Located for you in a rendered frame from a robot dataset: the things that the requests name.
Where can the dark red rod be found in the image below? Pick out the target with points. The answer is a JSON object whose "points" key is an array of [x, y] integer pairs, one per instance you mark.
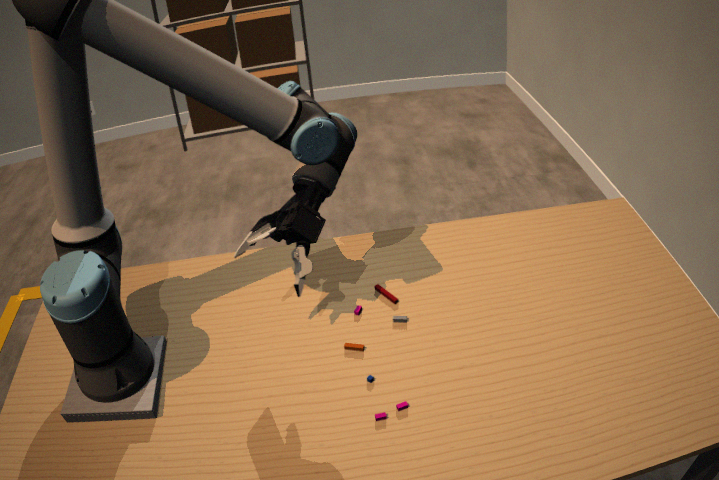
{"points": [[386, 294]]}

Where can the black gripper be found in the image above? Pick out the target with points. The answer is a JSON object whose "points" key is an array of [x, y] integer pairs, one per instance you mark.
{"points": [[304, 224]]}

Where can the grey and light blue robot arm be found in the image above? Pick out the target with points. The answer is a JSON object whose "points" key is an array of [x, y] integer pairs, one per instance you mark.
{"points": [[80, 292]]}

